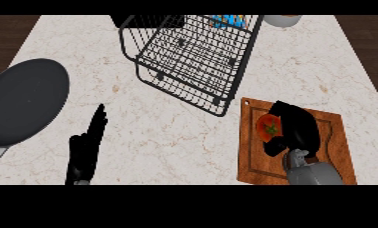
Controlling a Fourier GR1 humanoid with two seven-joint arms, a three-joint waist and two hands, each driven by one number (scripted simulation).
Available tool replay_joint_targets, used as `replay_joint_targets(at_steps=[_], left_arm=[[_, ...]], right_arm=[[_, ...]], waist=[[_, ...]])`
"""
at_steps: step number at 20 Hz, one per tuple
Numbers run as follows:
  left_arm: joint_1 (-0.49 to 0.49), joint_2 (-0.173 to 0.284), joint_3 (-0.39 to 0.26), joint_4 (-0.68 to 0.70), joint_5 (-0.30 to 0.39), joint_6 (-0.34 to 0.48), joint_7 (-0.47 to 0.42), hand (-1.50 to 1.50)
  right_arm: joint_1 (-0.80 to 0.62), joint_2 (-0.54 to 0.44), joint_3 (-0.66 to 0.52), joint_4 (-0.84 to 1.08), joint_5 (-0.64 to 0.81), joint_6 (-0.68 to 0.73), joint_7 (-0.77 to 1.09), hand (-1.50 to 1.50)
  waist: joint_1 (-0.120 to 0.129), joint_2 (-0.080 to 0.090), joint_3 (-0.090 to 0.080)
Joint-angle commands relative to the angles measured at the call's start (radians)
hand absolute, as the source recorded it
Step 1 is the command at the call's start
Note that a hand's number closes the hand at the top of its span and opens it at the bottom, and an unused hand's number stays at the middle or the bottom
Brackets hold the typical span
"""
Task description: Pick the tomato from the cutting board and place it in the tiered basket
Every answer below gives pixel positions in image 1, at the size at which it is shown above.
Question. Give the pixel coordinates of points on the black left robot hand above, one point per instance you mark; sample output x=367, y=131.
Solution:
x=85, y=152

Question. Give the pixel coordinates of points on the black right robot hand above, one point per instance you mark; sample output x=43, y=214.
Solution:
x=300, y=128

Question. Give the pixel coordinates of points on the red tomato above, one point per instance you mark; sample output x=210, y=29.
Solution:
x=268, y=128

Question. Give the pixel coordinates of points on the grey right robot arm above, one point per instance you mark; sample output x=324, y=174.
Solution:
x=309, y=170

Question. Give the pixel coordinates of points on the brown wooden cutting board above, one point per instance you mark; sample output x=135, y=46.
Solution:
x=334, y=148

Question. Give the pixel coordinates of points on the dark grey frying pan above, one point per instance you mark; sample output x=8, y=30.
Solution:
x=30, y=102

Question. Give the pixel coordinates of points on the pale grey bowl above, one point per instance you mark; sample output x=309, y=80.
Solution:
x=281, y=20

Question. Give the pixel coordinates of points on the blue and orange packet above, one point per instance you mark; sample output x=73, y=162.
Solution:
x=228, y=20

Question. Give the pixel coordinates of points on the black box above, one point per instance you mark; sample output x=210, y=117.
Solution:
x=148, y=21

